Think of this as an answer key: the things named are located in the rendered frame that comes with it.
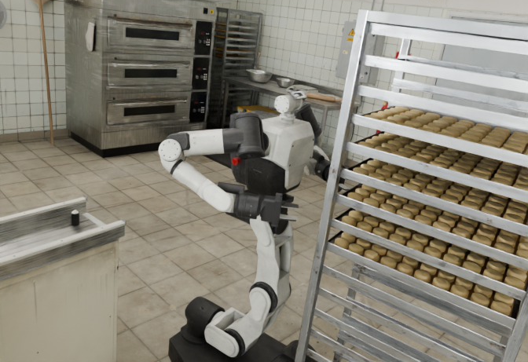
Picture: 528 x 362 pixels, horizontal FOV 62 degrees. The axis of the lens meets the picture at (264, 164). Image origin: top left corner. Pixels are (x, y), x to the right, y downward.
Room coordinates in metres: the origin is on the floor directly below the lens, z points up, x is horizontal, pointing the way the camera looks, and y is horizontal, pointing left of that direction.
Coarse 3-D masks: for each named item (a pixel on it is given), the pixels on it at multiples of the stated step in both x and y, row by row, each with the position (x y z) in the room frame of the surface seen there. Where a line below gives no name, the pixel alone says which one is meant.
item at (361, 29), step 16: (352, 48) 1.34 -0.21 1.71; (352, 64) 1.33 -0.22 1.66; (352, 80) 1.33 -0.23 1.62; (352, 96) 1.32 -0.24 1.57; (352, 112) 1.35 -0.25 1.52; (336, 144) 1.33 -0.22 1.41; (336, 160) 1.33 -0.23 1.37; (336, 176) 1.32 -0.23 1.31; (336, 192) 1.34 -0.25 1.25; (320, 224) 1.34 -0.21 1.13; (320, 240) 1.33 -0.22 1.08; (320, 256) 1.33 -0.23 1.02; (320, 272) 1.33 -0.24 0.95; (304, 320) 1.33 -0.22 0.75; (304, 336) 1.33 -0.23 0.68; (304, 352) 1.33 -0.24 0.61
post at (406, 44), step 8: (408, 40) 1.71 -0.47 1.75; (408, 48) 1.70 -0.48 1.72; (400, 72) 1.71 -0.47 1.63; (392, 88) 1.72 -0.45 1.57; (400, 88) 1.71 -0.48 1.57; (352, 272) 1.72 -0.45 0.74; (352, 296) 1.71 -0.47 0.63; (344, 312) 1.72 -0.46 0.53; (344, 344) 1.73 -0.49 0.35; (336, 360) 1.71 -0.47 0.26
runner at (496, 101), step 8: (400, 80) 1.70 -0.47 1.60; (408, 88) 1.67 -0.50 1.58; (416, 88) 1.67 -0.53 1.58; (424, 88) 1.65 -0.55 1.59; (432, 88) 1.64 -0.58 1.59; (440, 88) 1.62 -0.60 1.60; (448, 88) 1.61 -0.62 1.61; (448, 96) 1.59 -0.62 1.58; (456, 96) 1.59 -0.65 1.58; (464, 96) 1.58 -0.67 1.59; (472, 96) 1.56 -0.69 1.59; (480, 96) 1.55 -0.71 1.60; (488, 96) 1.54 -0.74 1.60; (488, 104) 1.51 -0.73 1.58; (496, 104) 1.52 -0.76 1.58; (504, 104) 1.51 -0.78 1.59; (512, 104) 1.49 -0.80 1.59; (520, 104) 1.48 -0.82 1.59
